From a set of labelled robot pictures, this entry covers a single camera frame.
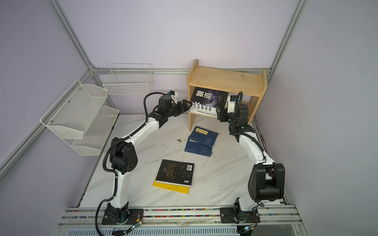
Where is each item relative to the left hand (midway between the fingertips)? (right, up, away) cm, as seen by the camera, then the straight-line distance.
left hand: (189, 105), depth 89 cm
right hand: (+18, -2, -5) cm, 19 cm away
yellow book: (-9, -48, -7) cm, 50 cm away
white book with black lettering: (+5, -2, 0) cm, 6 cm away
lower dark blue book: (+3, -27, +11) cm, 29 cm away
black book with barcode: (+15, +4, -1) cm, 16 cm away
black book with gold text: (-8, -41, -3) cm, 42 cm away
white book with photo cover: (+13, -6, +1) cm, 14 cm away
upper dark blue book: (+11, -20, +16) cm, 28 cm away
